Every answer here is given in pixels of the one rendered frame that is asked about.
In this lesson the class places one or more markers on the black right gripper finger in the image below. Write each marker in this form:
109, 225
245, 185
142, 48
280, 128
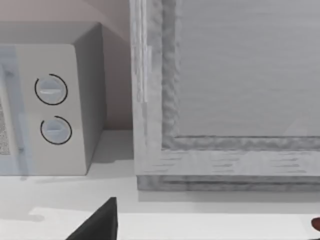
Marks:
103, 222

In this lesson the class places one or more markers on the pale round microwave knob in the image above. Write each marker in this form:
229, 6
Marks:
51, 89
56, 130

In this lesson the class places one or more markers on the pale microwave oven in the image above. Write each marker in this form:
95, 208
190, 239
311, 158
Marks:
50, 100

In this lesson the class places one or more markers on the grey cabinet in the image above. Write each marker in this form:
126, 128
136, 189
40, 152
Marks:
225, 100

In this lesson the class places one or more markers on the dark red round object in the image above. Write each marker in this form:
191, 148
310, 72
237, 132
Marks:
316, 223

